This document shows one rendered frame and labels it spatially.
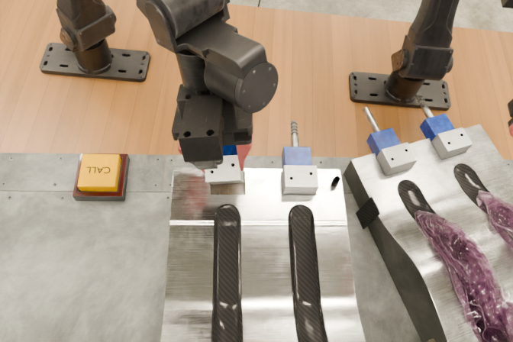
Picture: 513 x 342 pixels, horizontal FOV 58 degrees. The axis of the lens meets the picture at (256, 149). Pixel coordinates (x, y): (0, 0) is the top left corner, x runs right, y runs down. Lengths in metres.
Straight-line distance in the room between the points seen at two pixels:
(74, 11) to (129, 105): 0.20
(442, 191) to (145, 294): 0.50
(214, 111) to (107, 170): 0.31
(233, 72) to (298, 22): 0.58
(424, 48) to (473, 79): 0.26
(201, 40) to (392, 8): 1.93
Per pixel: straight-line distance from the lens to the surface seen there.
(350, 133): 0.88
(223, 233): 0.67
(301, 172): 0.68
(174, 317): 0.64
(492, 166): 0.88
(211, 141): 0.49
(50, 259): 0.79
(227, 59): 0.47
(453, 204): 0.81
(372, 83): 0.95
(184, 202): 0.68
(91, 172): 0.79
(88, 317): 0.75
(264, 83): 0.49
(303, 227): 0.69
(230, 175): 0.64
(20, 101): 0.95
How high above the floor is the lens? 1.52
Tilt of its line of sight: 60 degrees down
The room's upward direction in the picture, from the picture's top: 9 degrees clockwise
